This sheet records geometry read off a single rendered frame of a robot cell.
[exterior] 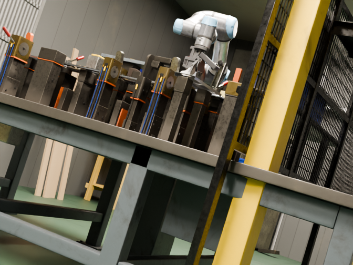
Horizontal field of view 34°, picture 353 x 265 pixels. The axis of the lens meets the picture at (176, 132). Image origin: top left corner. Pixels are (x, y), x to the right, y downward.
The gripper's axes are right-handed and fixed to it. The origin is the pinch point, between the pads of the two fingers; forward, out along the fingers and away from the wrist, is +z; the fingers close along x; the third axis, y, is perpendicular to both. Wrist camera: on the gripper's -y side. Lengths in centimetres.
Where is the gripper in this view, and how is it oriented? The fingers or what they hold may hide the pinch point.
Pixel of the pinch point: (192, 88)
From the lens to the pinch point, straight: 278.7
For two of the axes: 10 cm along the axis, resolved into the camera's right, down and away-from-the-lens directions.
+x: -4.8, -2.2, -8.5
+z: -3.1, 9.5, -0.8
